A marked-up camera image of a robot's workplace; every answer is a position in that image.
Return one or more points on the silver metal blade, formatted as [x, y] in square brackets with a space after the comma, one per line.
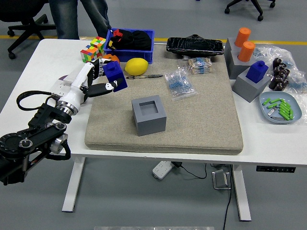
[277, 118]

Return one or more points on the person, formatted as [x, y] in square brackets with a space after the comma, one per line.
[64, 19]

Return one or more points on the black wrapped keyboard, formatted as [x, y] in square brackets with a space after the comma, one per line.
[194, 46]

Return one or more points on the grey cylinder holder block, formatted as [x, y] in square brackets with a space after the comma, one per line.
[236, 69]
[229, 49]

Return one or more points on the large colourful puzzle cube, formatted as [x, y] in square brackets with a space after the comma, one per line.
[90, 54]

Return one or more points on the white power strip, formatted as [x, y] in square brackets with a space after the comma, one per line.
[162, 169]

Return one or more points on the white socket plate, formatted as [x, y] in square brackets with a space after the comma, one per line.
[60, 88]

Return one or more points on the yellow lemon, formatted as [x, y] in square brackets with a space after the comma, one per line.
[136, 67]

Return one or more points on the red cloth piece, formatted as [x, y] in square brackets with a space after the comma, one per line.
[117, 33]

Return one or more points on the green battery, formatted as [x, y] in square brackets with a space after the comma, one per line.
[285, 115]
[273, 105]
[285, 103]
[266, 101]
[286, 107]
[285, 111]
[274, 100]

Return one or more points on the blue square seal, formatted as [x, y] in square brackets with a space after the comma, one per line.
[115, 73]
[256, 72]

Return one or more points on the white table leg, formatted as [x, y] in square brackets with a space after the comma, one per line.
[73, 184]
[242, 194]

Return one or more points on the orange cylinder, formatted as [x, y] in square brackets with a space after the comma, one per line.
[242, 37]
[246, 51]

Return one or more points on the small white usb stick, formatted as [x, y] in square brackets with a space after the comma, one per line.
[272, 112]

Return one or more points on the clear plastic bags pile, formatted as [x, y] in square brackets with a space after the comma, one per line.
[278, 51]

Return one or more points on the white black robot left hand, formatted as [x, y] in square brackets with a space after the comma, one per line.
[79, 79]

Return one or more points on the black desk control panel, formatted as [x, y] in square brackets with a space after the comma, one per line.
[275, 168]

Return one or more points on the black office chair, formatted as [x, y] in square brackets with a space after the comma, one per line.
[254, 4]
[24, 9]

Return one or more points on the orange fruit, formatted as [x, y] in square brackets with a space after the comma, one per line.
[112, 57]

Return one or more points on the grey-brown mat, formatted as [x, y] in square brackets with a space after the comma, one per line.
[196, 124]

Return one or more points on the blue-grey plate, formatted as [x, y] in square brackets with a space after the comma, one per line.
[296, 107]

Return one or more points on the bag of blue resistors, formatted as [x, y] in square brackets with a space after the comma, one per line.
[180, 83]

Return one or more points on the grey seal holder block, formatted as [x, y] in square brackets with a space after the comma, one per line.
[247, 89]
[151, 124]

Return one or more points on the white blank switch plate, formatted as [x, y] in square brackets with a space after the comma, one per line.
[70, 77]

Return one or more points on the black pen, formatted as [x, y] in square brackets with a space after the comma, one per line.
[148, 76]

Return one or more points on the blue plastic bin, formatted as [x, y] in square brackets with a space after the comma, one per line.
[136, 56]

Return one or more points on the black cloth bundle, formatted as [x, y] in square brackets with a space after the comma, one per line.
[136, 40]

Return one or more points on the silver metal stand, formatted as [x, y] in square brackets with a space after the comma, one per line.
[220, 179]

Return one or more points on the small colourful puzzle cube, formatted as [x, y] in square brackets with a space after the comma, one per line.
[98, 43]

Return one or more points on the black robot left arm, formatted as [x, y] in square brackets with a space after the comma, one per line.
[43, 119]

